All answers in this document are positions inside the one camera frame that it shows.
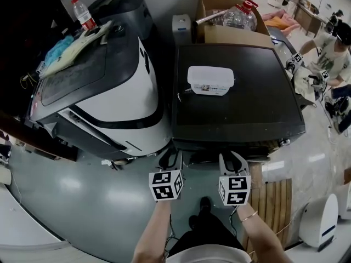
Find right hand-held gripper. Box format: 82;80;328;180
218;150;252;207

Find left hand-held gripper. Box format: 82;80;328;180
148;148;184;202

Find person's right forearm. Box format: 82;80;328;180
235;201;295;263

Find person's left forearm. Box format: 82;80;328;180
131;200;173;263

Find black shoe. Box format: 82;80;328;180
188;214;200;230
199;196;212;213

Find black washing machine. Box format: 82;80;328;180
170;43;307;159

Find wooden slat pallet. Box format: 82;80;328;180
247;178;293;258

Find person's black trousers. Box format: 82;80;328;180
166;209;247;258

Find white and black cleaning robot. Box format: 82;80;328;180
28;0;173;162

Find clear plastic lidded container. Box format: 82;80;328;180
186;65;236;95

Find person's white shirt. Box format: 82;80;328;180
165;244;252;263

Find small white robot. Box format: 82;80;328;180
297;192;340;248

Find white tote bag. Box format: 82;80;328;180
290;65;316;107

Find brown cardboard box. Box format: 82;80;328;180
195;0;275;48

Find white box appliance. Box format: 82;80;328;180
172;14;193;49

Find large clear red-capped jug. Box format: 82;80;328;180
222;0;259;32

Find white cloth gloves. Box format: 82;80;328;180
37;20;115;78

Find pink cloth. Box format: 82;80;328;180
261;9;300;32

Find blue cloth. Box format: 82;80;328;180
43;35;75;66

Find wooden desk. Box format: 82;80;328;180
294;1;327;37

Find red label water bottle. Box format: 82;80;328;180
71;0;98;32

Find gold bracelet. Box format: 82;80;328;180
239;210;259;224

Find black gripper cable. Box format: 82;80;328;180
163;213;179;255

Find flexible metal hose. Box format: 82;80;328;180
192;10;229;27

